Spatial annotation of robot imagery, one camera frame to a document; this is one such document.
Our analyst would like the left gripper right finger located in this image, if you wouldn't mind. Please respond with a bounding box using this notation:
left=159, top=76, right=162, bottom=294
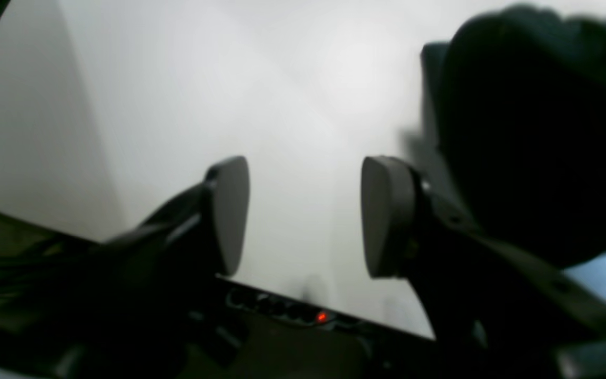
left=361, top=156, right=606, bottom=378

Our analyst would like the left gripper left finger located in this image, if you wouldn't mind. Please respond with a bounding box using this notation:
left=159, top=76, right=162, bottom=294
left=0, top=156, right=250, bottom=378

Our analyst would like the black t-shirt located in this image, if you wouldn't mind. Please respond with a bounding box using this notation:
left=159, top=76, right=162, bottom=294
left=421, top=6, right=606, bottom=268

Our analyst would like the black power strip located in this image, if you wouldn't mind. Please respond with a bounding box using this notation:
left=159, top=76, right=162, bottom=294
left=226, top=286, right=364, bottom=330

